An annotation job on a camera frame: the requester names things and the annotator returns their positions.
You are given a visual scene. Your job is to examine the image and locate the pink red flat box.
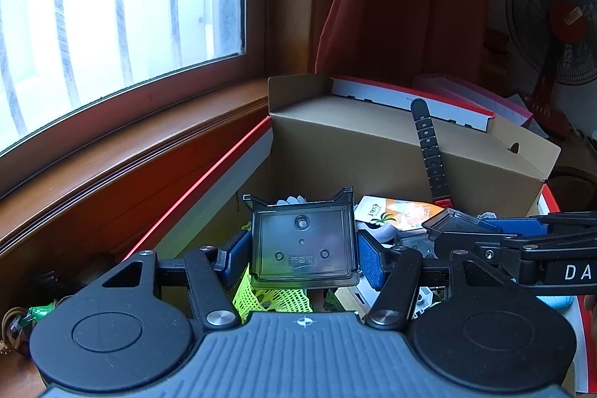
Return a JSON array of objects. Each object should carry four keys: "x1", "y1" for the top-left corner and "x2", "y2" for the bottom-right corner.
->
[{"x1": 412, "y1": 72, "x2": 534, "y2": 128}]

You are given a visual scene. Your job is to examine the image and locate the red cardboard shoe box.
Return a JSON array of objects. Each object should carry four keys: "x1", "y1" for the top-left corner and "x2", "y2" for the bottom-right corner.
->
[{"x1": 121, "y1": 72, "x2": 597, "y2": 394}]

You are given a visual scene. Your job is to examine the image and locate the brown cord bundle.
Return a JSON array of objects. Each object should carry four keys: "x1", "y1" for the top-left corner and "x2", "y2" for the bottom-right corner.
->
[{"x1": 0, "y1": 306, "x2": 37, "y2": 357}]

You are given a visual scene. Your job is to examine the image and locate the black watch strap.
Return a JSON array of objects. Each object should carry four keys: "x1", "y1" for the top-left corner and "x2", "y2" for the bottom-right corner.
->
[{"x1": 410, "y1": 97, "x2": 453, "y2": 202}]

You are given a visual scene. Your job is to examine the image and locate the yellow plastic shuttlecock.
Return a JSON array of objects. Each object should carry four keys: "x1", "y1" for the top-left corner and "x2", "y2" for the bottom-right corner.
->
[{"x1": 233, "y1": 267, "x2": 313, "y2": 322}]

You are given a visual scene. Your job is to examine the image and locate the black standing fan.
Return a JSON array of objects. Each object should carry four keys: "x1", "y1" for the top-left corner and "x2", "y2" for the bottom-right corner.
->
[{"x1": 505, "y1": 0, "x2": 596, "y2": 137}]

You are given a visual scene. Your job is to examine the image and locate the red patterned curtain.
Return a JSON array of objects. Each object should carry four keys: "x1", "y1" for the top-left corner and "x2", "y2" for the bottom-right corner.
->
[{"x1": 315, "y1": 0, "x2": 490, "y2": 86}]

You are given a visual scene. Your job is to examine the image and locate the green round toy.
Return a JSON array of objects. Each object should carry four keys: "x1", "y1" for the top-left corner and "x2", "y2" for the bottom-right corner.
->
[{"x1": 23, "y1": 301, "x2": 57, "y2": 326}]

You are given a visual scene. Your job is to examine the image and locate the orange white packet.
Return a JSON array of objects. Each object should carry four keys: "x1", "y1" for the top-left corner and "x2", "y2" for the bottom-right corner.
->
[{"x1": 354, "y1": 196, "x2": 443, "y2": 231}]

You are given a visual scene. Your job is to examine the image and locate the window frame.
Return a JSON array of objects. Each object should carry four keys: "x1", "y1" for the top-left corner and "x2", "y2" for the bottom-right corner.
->
[{"x1": 0, "y1": 0, "x2": 323, "y2": 203}]

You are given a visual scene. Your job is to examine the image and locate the white feather shuttlecock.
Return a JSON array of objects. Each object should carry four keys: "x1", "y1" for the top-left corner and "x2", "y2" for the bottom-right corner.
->
[{"x1": 275, "y1": 195, "x2": 307, "y2": 206}]

